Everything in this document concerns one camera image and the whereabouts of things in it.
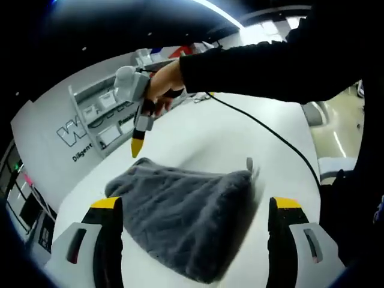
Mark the person's right hand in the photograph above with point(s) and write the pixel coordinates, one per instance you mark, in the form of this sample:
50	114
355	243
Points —
166	79

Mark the pink flag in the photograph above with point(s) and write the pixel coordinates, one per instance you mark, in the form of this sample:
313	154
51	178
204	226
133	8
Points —
28	179

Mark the white chair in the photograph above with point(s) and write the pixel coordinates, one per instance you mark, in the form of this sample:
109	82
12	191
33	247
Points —
315	114
336	168

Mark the black background monitor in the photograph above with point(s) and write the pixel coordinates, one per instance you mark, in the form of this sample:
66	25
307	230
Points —
30	210

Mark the group of white storage bins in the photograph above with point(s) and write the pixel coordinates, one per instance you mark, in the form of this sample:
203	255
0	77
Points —
106	99

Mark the grey metal shelving unit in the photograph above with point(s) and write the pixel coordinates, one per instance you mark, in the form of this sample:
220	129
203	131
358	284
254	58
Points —
90	120

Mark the grey towel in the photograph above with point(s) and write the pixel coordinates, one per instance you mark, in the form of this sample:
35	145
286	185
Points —
186	216

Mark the green exit sign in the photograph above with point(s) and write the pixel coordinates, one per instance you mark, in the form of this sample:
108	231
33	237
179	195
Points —
16	165

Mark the long ceiling light strip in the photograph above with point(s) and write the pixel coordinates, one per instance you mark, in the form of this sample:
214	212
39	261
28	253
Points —
222	12

